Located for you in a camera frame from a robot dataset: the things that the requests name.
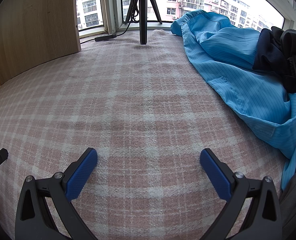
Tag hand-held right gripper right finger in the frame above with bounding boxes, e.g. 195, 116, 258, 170
200, 148, 283, 240

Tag black adapter cable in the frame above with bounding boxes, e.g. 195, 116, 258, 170
80, 0, 139, 43

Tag black garment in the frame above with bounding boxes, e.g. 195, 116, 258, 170
272, 26, 296, 98

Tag black power adapter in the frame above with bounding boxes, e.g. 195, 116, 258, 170
95, 33, 117, 42

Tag pink plaid blanket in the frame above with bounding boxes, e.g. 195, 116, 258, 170
0, 29, 296, 240

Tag navy garment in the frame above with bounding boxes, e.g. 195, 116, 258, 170
253, 28, 289, 74

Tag blue striped garment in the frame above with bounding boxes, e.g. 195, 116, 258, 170
170, 9, 296, 190

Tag black tripod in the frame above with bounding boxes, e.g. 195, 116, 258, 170
124, 0, 163, 45

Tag light wooden cabinet panel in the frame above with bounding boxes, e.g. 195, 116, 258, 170
0, 0, 82, 85

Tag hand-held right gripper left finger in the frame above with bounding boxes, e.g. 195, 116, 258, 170
15, 147, 98, 240

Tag grey garment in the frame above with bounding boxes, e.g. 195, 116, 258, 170
279, 120, 296, 233

